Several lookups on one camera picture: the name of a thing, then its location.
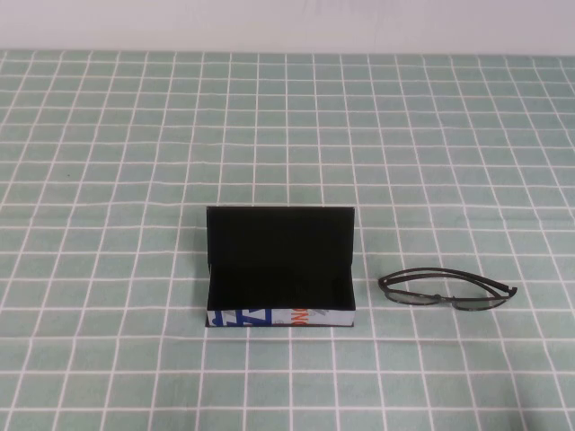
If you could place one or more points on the dark thin-framed glasses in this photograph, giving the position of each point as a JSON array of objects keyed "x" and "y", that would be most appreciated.
[{"x": 409, "y": 296}]

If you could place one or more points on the black printed glasses case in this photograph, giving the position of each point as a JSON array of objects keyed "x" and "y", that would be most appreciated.
[{"x": 278, "y": 251}]

